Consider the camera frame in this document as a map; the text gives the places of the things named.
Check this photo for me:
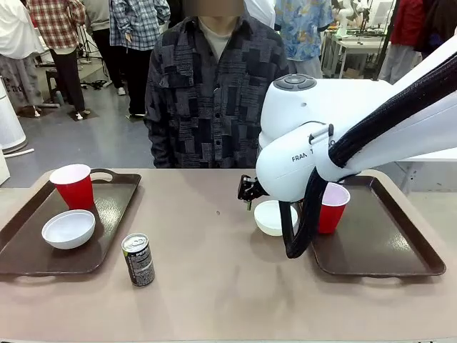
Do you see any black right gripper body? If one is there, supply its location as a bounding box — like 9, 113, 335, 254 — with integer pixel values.
237, 174, 269, 202

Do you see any red plastic cup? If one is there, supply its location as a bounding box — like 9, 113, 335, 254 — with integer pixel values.
316, 182, 352, 235
49, 164, 94, 212

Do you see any white bowl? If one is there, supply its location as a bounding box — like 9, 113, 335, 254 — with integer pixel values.
253, 199, 300, 237
41, 209, 97, 251

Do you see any person in dark patchwork shirt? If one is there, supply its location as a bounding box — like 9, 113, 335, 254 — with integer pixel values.
142, 0, 291, 169

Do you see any black drink can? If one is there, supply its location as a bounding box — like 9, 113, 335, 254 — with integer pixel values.
121, 232, 156, 288

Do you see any brown plastic tray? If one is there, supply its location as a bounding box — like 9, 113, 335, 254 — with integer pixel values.
306, 174, 447, 278
0, 168, 142, 277

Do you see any person in blue floral shirt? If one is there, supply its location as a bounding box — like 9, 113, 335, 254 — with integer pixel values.
273, 0, 335, 79

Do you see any grey background workbench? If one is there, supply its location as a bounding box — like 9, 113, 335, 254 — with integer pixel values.
320, 28, 391, 80

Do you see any person in blue plaid shirt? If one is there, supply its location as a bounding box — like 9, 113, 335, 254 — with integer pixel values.
109, 0, 171, 118

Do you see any person in grey top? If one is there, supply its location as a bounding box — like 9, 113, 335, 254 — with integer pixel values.
83, 0, 127, 96

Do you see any person in red jacket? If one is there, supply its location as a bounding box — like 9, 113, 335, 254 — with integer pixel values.
377, 0, 429, 86

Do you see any black stool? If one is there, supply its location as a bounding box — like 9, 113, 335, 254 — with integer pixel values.
44, 69, 66, 106

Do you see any person in red plaid shirt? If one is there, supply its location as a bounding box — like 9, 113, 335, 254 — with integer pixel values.
26, 0, 88, 121

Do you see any person in black top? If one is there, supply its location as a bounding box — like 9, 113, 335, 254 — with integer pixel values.
413, 0, 457, 61

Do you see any white cylindrical appliance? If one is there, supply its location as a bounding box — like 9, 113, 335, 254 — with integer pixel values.
0, 76, 29, 156

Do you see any person in white shirt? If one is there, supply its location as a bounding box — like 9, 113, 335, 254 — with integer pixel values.
0, 0, 44, 117

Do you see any black braided cable sleeve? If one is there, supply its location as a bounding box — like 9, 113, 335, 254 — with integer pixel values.
278, 53, 457, 260

